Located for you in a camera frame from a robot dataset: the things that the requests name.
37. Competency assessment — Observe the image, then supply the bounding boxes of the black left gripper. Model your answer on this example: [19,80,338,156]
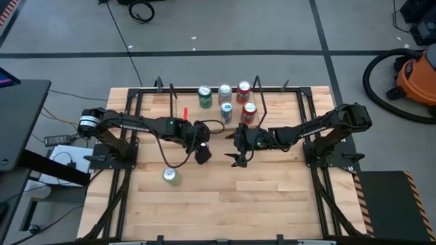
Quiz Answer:
[185,120,213,165]

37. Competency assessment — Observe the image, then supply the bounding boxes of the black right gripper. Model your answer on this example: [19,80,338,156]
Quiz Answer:
[223,122,262,168]

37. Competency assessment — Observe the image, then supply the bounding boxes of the orange Fanta soda can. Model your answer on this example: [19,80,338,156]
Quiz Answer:
[236,80,252,105]
[240,101,258,125]

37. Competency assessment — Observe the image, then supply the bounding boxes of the slim blue energy drink can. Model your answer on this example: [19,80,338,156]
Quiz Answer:
[220,101,234,125]

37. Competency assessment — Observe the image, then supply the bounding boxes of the pink white grapefruit can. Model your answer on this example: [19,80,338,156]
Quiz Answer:
[217,82,233,105]

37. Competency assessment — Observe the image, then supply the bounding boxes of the green Sprite soda can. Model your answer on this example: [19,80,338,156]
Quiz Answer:
[198,84,213,110]

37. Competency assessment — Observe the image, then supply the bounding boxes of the light green beverage can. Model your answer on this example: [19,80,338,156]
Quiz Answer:
[162,167,183,187]

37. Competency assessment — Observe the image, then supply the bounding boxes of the white flat box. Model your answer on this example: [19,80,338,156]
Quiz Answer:
[38,144,93,187]

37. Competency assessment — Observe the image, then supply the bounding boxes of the black power adapter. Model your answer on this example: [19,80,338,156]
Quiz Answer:
[44,134,72,148]

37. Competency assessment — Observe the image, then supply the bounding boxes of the orange shop vacuum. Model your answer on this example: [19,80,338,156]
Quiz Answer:
[386,43,436,108]
[362,48,436,125]

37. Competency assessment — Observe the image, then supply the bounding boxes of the black hazard striped mat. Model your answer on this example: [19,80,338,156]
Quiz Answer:
[352,169,436,243]

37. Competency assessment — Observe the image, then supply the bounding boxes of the black desk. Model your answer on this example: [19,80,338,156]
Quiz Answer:
[0,78,92,239]

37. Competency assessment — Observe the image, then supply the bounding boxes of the laptop screen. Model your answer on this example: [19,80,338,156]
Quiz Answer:
[0,67,21,88]

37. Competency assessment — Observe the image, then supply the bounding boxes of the black equipment cases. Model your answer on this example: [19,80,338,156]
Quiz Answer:
[399,0,436,47]

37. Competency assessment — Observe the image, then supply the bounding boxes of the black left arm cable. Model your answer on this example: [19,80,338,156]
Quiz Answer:
[155,118,225,169]

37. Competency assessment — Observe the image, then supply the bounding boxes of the black metal shelf frame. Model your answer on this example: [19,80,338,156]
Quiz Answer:
[169,83,178,118]
[252,75,268,129]

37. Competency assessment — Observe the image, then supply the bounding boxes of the black aluminium table frame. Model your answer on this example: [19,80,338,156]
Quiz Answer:
[81,76,369,245]

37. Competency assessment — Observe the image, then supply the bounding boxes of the long black floor cable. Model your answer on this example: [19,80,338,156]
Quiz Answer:
[98,0,144,88]

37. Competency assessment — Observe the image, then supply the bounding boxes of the coiled black cable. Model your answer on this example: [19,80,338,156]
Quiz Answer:
[127,0,156,25]

